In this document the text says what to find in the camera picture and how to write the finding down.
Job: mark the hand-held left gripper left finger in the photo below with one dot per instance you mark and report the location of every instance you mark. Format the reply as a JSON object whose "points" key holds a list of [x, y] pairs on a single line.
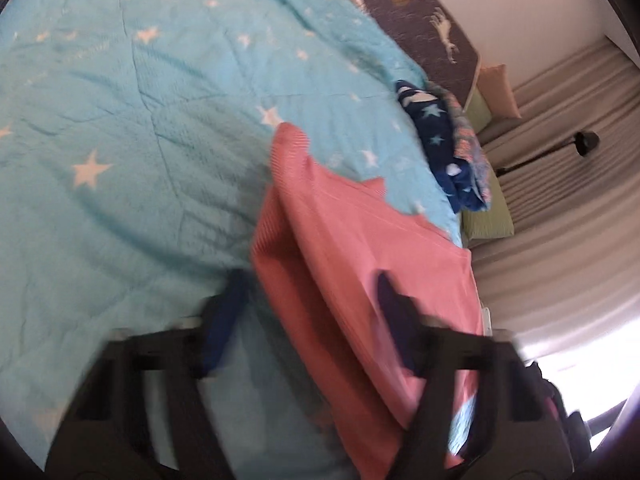
{"points": [[225, 320]]}

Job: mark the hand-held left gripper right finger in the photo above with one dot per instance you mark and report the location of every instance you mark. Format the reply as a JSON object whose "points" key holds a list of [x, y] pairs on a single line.
{"points": [[395, 320]]}

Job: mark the pink knit shirt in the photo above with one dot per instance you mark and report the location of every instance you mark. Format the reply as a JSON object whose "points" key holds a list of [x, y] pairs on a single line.
{"points": [[340, 240]]}

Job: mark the green pillow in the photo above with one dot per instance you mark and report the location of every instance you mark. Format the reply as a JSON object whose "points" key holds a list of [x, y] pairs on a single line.
{"points": [[490, 220]]}

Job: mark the pale striped curtain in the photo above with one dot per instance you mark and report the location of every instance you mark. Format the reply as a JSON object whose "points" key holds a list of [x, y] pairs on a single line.
{"points": [[550, 220]]}

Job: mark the floral print cloth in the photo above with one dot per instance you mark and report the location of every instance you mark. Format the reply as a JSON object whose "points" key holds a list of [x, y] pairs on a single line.
{"points": [[467, 145]]}

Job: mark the navy star print cloth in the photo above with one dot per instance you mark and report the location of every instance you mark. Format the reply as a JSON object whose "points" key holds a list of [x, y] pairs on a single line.
{"points": [[435, 125]]}

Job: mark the dark blurred object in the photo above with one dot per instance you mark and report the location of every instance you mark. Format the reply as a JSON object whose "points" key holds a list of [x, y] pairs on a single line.
{"points": [[582, 427]]}

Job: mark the beige pillow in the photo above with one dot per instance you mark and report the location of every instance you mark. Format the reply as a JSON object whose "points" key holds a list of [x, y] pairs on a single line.
{"points": [[500, 90]]}

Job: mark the light blue star blanket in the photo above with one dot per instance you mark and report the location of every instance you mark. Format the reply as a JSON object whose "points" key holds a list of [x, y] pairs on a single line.
{"points": [[125, 85]]}

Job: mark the deer print mattress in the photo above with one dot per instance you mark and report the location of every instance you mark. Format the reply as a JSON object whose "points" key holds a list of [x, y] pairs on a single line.
{"points": [[415, 5]]}

